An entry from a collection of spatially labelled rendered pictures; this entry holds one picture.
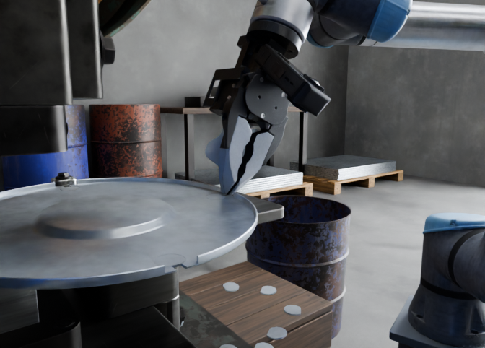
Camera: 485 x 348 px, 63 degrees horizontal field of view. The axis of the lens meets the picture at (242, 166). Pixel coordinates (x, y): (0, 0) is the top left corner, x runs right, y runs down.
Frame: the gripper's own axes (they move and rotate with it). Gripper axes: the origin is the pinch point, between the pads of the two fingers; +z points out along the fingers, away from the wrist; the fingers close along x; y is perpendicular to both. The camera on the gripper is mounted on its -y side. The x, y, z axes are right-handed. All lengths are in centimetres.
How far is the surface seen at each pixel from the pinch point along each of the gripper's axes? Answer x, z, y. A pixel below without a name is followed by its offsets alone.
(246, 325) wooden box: -45, 28, 33
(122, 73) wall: -95, -85, 326
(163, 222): 10.3, 6.0, -5.0
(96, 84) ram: 20.1, -2.9, -4.2
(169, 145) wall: -166, -41, 324
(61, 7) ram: 24.8, -6.2, -6.6
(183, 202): 5.6, 3.8, 0.3
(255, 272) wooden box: -66, 19, 55
